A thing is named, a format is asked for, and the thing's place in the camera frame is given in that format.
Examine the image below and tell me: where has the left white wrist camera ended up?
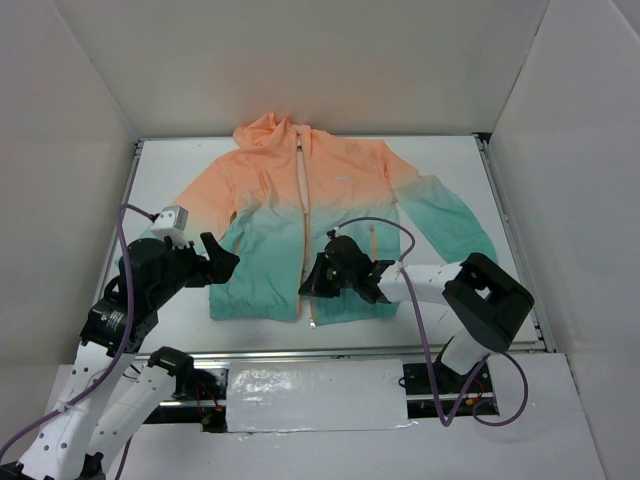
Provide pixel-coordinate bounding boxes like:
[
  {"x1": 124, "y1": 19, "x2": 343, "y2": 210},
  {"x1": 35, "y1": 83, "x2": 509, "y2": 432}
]
[{"x1": 150, "y1": 205, "x2": 193, "y2": 250}]

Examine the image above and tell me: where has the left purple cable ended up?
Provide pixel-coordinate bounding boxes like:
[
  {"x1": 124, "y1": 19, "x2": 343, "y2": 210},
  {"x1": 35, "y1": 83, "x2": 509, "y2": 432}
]
[{"x1": 0, "y1": 202, "x2": 166, "y2": 480}]

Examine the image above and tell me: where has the orange and teal gradient jacket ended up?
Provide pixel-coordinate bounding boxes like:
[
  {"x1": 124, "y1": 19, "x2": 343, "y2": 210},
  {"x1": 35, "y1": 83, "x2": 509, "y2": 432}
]
[{"x1": 117, "y1": 111, "x2": 500, "y2": 331}]

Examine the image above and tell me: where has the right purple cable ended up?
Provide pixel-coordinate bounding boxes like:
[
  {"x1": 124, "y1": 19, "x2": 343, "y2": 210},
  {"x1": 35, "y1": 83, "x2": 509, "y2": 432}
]
[{"x1": 332, "y1": 217, "x2": 530, "y2": 428}]

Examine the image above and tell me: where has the purple cable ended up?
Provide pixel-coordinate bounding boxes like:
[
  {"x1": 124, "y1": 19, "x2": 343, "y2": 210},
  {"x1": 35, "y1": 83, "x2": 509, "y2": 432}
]
[
  {"x1": 332, "y1": 217, "x2": 530, "y2": 428},
  {"x1": 0, "y1": 202, "x2": 166, "y2": 480}
]

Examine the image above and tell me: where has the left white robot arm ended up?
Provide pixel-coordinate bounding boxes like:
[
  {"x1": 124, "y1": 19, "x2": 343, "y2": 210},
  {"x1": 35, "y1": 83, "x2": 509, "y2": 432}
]
[{"x1": 1, "y1": 232, "x2": 240, "y2": 479}]

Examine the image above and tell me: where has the aluminium table frame rail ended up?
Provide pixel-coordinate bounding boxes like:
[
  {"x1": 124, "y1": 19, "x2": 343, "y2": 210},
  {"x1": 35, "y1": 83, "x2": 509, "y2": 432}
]
[{"x1": 124, "y1": 134, "x2": 531, "y2": 363}]

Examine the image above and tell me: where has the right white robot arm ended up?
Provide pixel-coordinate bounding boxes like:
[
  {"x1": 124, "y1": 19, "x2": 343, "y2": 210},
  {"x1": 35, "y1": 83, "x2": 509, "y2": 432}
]
[{"x1": 299, "y1": 236, "x2": 534, "y2": 393}]

